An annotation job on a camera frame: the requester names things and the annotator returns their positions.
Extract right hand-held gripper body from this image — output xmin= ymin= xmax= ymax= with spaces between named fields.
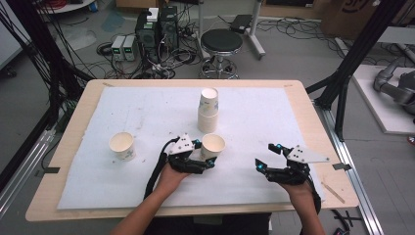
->
xmin=264 ymin=144 xmax=331 ymax=187

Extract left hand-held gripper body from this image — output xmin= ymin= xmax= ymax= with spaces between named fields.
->
xmin=166 ymin=132 xmax=210 ymax=175

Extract floral paper cup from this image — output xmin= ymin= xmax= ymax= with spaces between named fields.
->
xmin=199 ymin=132 xmax=227 ymax=162
xmin=108 ymin=130 xmax=137 ymax=163

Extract stack of white paper cups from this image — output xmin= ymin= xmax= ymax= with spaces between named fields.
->
xmin=197 ymin=86 xmax=220 ymax=134

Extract person's left hand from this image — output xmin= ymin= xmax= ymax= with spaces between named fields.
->
xmin=156 ymin=162 xmax=192 ymax=194

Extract person's right hand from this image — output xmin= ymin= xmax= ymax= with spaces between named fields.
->
xmin=278 ymin=180 xmax=315 ymax=206

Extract white foam mat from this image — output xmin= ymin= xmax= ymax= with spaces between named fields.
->
xmin=57 ymin=85 xmax=326 ymax=211

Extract thin wooden stick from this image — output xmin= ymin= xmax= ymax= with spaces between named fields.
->
xmin=320 ymin=181 xmax=346 ymax=205

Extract person's dark clothing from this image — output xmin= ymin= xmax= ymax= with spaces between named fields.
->
xmin=153 ymin=212 xmax=272 ymax=235

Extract white platform board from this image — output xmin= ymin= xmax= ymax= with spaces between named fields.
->
xmin=351 ymin=64 xmax=415 ymax=136

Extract black round stool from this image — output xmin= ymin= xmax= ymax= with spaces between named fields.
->
xmin=199 ymin=28 xmax=245 ymax=80

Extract grey bench power supply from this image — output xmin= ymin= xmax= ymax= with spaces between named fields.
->
xmin=122 ymin=34 xmax=140 ymax=63
xmin=110 ymin=34 xmax=127 ymax=62

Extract white stand leg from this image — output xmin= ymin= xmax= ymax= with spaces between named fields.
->
xmin=246 ymin=0 xmax=267 ymax=62

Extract black computer tower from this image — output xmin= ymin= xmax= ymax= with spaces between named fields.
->
xmin=134 ymin=11 xmax=161 ymax=64
xmin=159 ymin=5 xmax=180 ymax=51

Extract flat black device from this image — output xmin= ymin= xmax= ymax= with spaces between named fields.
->
xmin=229 ymin=13 xmax=254 ymax=35

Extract small white box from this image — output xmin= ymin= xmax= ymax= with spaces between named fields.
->
xmin=146 ymin=7 xmax=161 ymax=24

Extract cardboard box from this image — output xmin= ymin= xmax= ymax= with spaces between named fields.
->
xmin=320 ymin=0 xmax=382 ymax=41

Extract white round table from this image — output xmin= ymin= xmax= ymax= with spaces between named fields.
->
xmin=36 ymin=0 xmax=98 ymax=15

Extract black sleeved cable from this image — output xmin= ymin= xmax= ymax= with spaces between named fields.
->
xmin=143 ymin=136 xmax=181 ymax=201
xmin=307 ymin=176 xmax=323 ymax=215

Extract aluminium rail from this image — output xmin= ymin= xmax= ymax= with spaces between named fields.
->
xmin=0 ymin=127 xmax=57 ymax=217
xmin=313 ymin=100 xmax=386 ymax=235

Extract tangle of floor cables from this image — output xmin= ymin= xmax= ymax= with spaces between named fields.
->
xmin=95 ymin=40 xmax=204 ymax=80

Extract black floor cables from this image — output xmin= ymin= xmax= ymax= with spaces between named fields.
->
xmin=256 ymin=17 xmax=341 ymax=61

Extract black frame post with cables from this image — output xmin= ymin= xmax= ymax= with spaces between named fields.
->
xmin=5 ymin=0 xmax=86 ymax=126

